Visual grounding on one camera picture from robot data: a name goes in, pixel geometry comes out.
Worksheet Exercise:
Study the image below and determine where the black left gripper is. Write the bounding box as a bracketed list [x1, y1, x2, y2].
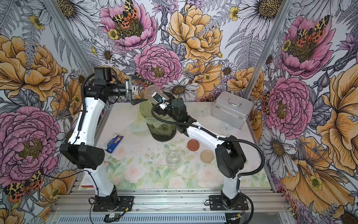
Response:
[107, 74, 148, 105]

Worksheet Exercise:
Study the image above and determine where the glass jar orange lid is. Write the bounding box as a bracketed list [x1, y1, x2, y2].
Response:
[166, 152, 182, 170]

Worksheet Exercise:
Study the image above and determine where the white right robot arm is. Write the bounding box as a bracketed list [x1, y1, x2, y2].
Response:
[152, 97, 246, 210]

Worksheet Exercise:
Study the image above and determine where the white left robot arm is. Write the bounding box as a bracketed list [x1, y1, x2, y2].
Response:
[60, 67, 142, 212]

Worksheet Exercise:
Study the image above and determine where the black mesh waste bin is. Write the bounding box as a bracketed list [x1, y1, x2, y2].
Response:
[147, 123, 177, 142]

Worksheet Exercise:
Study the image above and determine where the green plastic bin liner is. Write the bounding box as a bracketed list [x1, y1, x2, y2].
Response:
[138, 100, 157, 125]

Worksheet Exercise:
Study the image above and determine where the silver metal case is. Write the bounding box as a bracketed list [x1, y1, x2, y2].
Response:
[211, 91, 254, 129]

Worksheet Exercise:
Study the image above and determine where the blue snack packet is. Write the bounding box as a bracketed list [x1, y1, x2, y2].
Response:
[106, 135, 123, 154]

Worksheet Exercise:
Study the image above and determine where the pink red packet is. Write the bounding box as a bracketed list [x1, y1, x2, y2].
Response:
[79, 177, 94, 188]

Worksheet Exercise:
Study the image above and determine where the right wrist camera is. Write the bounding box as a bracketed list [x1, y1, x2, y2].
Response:
[152, 92, 170, 110]

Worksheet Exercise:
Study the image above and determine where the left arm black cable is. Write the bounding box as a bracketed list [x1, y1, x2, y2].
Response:
[41, 72, 126, 197]

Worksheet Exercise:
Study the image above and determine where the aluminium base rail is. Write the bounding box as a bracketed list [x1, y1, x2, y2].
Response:
[47, 187, 295, 224]

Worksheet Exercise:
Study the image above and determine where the aluminium frame post right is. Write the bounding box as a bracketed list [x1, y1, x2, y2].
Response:
[243, 0, 294, 99]

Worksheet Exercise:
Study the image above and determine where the aluminium frame post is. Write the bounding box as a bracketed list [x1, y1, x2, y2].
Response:
[243, 0, 294, 99]
[44, 1, 93, 75]

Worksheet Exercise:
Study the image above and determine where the aluminium frame post left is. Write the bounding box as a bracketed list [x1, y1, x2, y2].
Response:
[44, 1, 93, 75]

